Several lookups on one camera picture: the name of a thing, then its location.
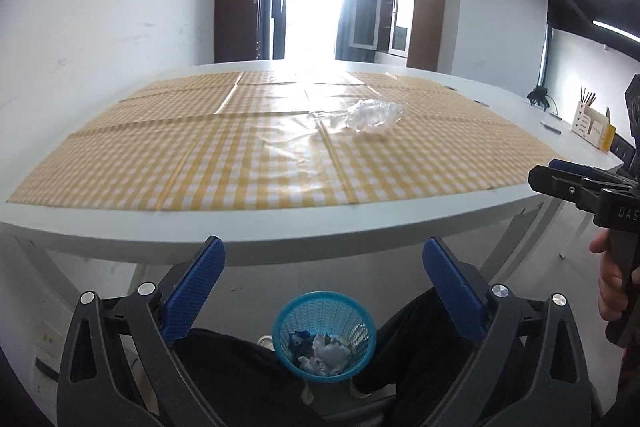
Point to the person's left leg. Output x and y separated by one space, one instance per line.
235 372

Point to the ceiling strip light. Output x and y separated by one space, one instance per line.
617 30

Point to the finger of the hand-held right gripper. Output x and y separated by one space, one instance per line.
575 169
560 187

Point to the small black device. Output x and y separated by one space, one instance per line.
539 96

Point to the white table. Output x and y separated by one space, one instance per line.
250 238

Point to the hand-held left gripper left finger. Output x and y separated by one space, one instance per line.
195 292

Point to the yellow checkered tablecloth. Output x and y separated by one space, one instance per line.
200 157

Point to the person's right hand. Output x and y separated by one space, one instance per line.
607 282

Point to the person's right forearm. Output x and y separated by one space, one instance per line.
631 387

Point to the white pen holder box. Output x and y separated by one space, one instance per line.
590 122

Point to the clear plastic bag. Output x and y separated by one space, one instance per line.
372 117

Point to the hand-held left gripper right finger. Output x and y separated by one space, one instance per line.
452 292

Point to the blue plastic mesh basket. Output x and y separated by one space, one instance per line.
300 313

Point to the white tissue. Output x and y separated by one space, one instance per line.
327 348

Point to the white glass door cabinet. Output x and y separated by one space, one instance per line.
365 12

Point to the white and brown cabinet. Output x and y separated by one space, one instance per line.
425 22

